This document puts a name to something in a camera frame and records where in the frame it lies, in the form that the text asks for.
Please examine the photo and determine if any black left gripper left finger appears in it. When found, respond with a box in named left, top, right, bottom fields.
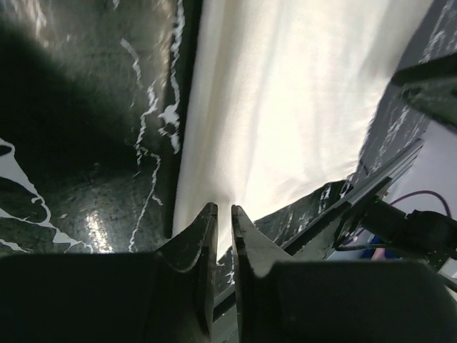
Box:
left=155, top=203, right=218, bottom=336

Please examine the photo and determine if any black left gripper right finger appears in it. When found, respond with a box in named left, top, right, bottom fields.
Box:
left=231, top=205, right=291, bottom=339

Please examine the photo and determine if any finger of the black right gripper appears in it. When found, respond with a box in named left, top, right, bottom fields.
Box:
left=391, top=53, right=456, bottom=125

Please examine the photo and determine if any white cloth napkin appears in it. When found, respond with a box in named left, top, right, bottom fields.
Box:
left=173, top=1, right=431, bottom=256

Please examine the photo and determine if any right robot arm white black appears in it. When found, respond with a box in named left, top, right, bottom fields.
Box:
left=333, top=53, right=456, bottom=259

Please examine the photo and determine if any black marble pattern mat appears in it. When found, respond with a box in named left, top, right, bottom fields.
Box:
left=1, top=1, right=454, bottom=256

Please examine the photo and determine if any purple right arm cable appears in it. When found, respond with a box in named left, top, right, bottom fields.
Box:
left=388, top=189, right=454, bottom=217

